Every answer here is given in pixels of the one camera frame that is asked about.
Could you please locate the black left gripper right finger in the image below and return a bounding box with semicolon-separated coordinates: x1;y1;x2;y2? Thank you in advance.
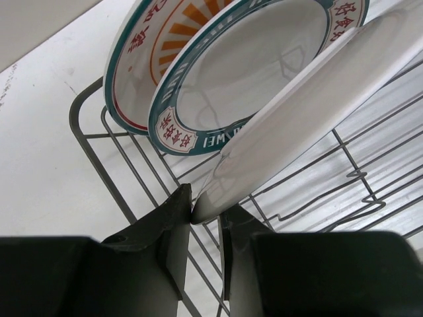
219;205;422;316

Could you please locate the orange sunburst plate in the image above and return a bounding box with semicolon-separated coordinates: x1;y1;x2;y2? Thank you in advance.
191;1;422;225
103;0;231;135

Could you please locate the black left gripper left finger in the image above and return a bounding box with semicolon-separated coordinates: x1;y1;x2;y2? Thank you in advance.
1;184;192;316

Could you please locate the grey wire dish rack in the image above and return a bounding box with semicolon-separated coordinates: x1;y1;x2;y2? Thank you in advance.
69;62;423;317

